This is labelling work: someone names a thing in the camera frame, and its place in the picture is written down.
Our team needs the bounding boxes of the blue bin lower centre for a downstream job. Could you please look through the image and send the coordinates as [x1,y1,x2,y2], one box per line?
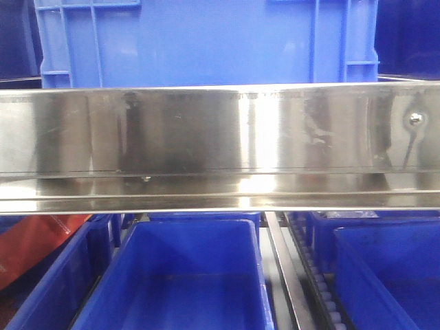
[73,219,274,329]

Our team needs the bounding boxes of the dark blue crate upper left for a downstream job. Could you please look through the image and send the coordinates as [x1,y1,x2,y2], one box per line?
[1,0,43,80]

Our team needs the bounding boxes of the stainless steel shelf beam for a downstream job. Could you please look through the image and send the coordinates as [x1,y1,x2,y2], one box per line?
[1,81,439,215]

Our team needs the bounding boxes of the blue bin behind right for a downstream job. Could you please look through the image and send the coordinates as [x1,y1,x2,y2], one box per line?
[306,210,439,274]

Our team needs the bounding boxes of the large blue crate upper shelf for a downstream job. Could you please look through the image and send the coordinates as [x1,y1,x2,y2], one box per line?
[34,1,379,88]

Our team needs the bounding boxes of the dark blue crate upper right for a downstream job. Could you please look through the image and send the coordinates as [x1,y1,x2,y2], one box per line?
[375,0,439,80]

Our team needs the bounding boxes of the dark blue crate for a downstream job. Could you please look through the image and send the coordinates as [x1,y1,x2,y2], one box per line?
[1,0,43,80]
[375,0,439,80]

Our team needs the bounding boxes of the black roller track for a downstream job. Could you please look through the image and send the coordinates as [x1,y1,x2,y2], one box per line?
[283,211,355,329]

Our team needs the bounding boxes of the blue bin lower right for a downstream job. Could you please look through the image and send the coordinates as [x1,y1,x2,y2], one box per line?
[334,223,439,329]

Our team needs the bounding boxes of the shelf bolt on beam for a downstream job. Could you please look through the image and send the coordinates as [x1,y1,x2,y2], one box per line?
[409,112,424,126]

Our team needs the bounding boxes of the steel divider rail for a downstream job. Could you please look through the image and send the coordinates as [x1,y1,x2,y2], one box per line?
[265,212,316,329]

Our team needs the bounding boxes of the blue bin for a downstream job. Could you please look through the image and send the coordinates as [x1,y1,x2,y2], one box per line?
[334,223,439,329]
[1,214,122,329]
[306,210,439,274]
[73,219,274,329]

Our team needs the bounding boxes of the red bag in bin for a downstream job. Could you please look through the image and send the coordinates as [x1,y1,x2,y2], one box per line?
[1,214,91,289]

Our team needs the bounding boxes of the blue bin lower left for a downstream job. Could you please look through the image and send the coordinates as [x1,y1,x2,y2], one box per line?
[1,214,122,329]

